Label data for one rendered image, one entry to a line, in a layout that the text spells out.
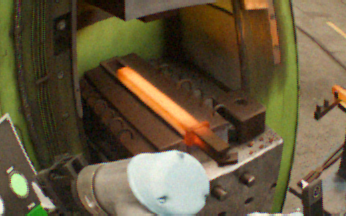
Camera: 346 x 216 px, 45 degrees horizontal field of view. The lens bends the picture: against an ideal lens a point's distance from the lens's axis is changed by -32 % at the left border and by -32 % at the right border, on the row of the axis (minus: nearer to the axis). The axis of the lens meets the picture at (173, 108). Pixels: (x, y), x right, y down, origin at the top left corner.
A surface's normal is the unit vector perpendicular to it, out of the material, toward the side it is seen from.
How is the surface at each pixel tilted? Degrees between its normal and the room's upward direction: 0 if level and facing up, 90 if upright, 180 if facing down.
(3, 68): 90
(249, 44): 90
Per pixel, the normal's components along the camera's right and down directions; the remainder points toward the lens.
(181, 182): 0.67, -0.22
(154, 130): -0.07, -0.86
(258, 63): 0.50, 0.40
